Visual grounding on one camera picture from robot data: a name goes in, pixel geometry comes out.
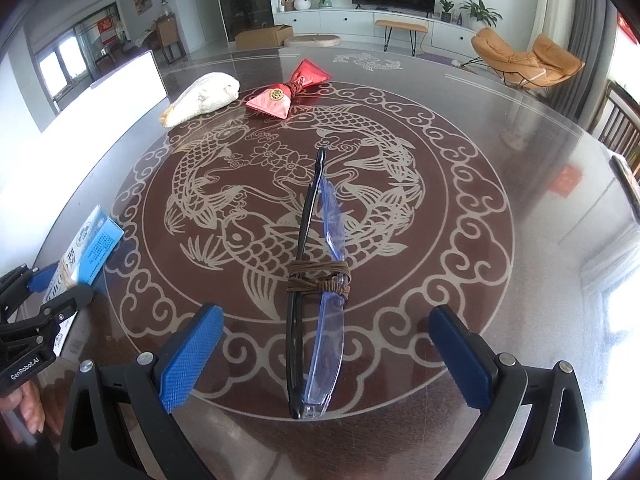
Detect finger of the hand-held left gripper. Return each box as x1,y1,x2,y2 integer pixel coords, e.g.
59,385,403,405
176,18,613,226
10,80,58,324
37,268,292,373
0,284,95,356
0,261,60,321

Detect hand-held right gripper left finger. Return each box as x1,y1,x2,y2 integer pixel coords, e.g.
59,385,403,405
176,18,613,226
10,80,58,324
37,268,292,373
59,302,225,480

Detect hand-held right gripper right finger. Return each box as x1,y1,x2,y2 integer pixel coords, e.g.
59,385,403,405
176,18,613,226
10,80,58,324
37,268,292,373
429,305,593,480

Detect blue white toothpaste box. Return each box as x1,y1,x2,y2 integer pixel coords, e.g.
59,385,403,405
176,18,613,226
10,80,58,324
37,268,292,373
42,205,125,356

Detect clear safety glasses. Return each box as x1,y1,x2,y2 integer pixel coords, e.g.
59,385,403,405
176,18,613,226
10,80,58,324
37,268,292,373
286,147,351,421

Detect brown patterned glass desktop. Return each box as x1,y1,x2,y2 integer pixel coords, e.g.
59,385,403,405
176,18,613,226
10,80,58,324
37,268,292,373
0,47,640,480

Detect person's left hand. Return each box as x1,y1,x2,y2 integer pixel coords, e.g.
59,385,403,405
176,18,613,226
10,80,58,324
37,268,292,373
0,384,47,447

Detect cream knitted pouch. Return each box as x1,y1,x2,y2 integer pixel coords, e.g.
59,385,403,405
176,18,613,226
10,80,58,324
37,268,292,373
160,72,241,128

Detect red door poster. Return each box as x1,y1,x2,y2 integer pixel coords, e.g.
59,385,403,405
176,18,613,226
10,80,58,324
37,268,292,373
100,17,120,48

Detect red foil gift pouch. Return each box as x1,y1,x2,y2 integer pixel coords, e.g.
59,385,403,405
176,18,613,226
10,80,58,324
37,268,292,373
245,58,333,120

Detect dark wooden slatted chair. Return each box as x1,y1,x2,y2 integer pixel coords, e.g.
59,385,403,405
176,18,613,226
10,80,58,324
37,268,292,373
597,80,640,161

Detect purple round rug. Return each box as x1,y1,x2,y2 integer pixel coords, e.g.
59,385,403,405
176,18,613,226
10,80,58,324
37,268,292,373
417,51,463,66

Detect orange rocking chair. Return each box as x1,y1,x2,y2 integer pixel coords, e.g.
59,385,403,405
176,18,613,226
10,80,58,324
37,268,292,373
460,27,586,93

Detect cardboard box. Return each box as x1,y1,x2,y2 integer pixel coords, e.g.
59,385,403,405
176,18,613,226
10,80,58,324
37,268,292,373
235,24,294,51

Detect beige cat scratcher pad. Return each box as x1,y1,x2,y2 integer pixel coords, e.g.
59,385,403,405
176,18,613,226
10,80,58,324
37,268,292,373
285,32,342,50

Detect wooden bench with black legs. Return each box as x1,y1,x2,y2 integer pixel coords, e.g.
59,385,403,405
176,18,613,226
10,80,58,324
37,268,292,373
374,19,430,56

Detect dark glass display cabinet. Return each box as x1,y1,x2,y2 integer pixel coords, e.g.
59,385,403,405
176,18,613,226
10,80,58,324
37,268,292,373
210,0,275,43

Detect large green potted plant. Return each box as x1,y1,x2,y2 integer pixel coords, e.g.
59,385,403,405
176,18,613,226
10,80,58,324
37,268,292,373
459,0,503,30

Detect grey curtain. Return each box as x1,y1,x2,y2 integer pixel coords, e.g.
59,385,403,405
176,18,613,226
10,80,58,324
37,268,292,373
565,0,621,121

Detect white television cabinet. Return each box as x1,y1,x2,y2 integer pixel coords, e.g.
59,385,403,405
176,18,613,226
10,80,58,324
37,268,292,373
272,7,481,53

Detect white patterned curtain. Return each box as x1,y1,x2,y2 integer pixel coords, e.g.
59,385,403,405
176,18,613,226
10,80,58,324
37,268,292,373
530,0,576,51

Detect red wall hanging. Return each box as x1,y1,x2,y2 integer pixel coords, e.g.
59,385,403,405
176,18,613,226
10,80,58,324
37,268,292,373
617,12,640,43

